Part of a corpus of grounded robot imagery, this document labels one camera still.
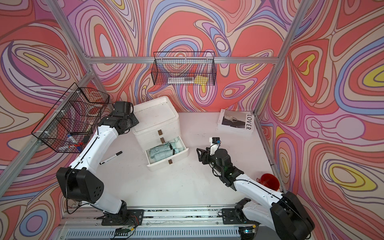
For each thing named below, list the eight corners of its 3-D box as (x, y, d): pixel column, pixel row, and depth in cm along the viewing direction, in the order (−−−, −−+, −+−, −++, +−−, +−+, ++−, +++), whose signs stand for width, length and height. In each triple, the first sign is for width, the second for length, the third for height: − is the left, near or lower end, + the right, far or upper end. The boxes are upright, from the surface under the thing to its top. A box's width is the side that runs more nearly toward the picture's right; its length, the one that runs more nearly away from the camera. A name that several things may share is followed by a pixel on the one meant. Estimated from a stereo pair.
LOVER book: (217, 128, 111) (217, 125, 108) (219, 111, 123) (220, 108, 120) (253, 134, 108) (255, 131, 105) (252, 116, 120) (254, 112, 116)
